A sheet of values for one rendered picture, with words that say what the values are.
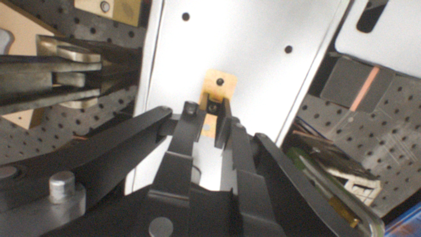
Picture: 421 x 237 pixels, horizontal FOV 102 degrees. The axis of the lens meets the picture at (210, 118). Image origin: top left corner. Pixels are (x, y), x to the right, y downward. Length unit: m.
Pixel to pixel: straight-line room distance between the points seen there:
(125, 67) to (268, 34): 0.19
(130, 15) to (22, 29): 0.52
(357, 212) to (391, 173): 0.68
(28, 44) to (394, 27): 0.77
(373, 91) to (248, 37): 0.20
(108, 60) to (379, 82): 0.36
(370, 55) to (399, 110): 0.52
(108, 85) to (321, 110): 0.58
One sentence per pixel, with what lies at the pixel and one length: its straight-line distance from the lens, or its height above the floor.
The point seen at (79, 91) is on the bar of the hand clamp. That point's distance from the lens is 0.21.
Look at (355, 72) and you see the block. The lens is 0.32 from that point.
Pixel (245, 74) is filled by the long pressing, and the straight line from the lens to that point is 0.24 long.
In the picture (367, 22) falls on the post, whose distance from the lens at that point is 0.35.
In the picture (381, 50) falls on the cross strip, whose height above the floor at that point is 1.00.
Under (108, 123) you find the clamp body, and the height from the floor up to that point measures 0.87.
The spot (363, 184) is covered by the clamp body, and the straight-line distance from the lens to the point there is 0.31.
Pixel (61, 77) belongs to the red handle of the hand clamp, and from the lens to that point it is 0.21.
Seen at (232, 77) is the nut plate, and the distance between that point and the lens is 0.21.
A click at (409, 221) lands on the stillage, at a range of 2.21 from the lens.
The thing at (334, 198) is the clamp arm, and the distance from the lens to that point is 0.25.
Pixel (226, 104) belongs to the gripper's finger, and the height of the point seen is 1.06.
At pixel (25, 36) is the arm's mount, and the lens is 0.72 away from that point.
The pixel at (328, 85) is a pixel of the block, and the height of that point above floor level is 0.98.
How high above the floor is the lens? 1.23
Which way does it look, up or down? 70 degrees down
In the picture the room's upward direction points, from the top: 174 degrees counter-clockwise
